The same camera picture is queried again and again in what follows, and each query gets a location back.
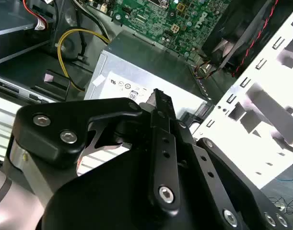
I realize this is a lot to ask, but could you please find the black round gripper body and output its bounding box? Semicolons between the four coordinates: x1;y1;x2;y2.
40;147;225;230

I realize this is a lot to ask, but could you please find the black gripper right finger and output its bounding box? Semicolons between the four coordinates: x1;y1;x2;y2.
164;94;293;230

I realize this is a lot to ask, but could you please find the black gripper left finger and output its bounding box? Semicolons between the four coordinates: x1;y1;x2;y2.
12;88;182;215

